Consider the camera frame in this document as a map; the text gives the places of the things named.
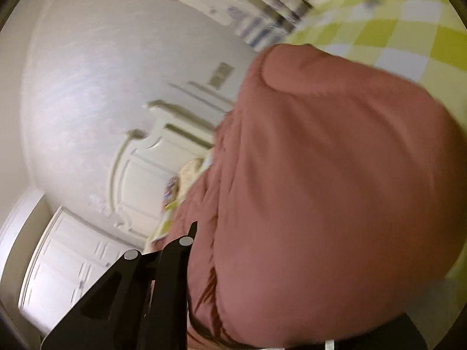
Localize white wardrobe doors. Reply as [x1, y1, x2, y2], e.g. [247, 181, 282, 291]
[18, 207, 129, 333]

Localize white bed headboard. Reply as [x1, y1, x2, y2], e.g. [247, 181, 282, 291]
[109, 76, 239, 246]

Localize colourful patterned pillow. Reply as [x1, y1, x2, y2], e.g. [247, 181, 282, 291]
[163, 174, 180, 207]

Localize pink quilted jacket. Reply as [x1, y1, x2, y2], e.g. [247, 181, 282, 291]
[160, 43, 465, 350]

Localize wall switch plate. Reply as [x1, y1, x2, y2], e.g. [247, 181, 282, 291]
[207, 62, 235, 89]

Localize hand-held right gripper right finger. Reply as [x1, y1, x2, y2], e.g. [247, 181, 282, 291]
[383, 314, 428, 350]

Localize sailboat print curtain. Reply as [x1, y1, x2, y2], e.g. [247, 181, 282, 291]
[204, 0, 312, 52]

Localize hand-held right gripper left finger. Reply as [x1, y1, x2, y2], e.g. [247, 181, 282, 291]
[39, 221, 198, 350]

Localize green checked bed sheet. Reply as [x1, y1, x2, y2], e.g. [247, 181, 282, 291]
[146, 0, 467, 300]

